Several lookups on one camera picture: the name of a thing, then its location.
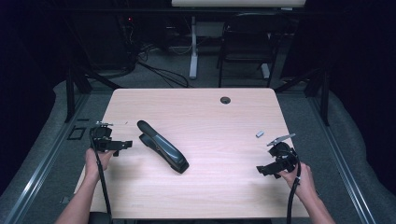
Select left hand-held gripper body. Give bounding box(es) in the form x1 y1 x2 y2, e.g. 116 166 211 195
90 120 122 157

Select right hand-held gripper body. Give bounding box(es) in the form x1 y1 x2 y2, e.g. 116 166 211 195
266 133 300 175

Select black stapler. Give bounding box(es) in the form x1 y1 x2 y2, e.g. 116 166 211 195
136 119 191 175

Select person's left hand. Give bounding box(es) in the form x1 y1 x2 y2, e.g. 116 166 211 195
84 147 117 183

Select person's right hand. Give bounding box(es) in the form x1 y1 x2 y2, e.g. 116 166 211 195
277 161 318 203

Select black metal stand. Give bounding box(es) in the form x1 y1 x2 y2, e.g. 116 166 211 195
274 65 332 127
64 64 123 124

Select white desk foot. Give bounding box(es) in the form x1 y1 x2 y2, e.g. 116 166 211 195
261 63 272 80

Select dark equipment with red light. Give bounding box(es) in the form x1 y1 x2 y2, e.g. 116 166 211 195
73 12 139 72

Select white desk leg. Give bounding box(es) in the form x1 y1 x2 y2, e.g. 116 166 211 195
189 15 200 80

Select black chair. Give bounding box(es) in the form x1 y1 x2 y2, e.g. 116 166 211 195
217 12 289 89

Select white desk top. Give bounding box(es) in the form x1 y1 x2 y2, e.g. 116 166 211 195
171 0 308 8

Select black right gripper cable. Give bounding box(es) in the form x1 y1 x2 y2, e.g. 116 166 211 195
286 158 303 224

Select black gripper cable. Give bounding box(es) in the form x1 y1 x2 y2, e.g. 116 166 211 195
286 158 303 224
89 130 113 224

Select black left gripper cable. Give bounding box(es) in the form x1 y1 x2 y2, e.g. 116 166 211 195
89 130 113 224

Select metal floor rail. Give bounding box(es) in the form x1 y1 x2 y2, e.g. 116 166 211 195
2 92 92 224
307 95 378 224

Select black floor cables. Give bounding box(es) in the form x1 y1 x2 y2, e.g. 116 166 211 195
135 46 191 89

